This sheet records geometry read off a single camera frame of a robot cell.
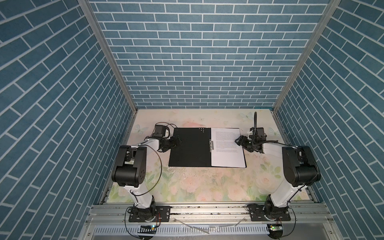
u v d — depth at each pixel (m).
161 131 0.79
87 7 0.70
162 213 0.74
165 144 0.83
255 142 0.77
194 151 0.96
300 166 0.49
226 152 0.96
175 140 0.87
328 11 0.72
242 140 0.89
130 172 0.48
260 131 0.79
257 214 0.74
